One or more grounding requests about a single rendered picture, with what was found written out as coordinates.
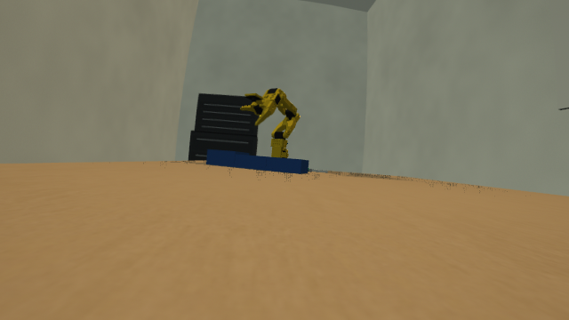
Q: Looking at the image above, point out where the blue bin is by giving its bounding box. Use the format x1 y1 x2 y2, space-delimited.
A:
206 149 309 174

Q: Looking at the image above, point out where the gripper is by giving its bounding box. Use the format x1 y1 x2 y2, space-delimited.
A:
240 93 276 126

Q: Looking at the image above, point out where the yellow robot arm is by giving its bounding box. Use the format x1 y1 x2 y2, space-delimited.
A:
263 88 300 158

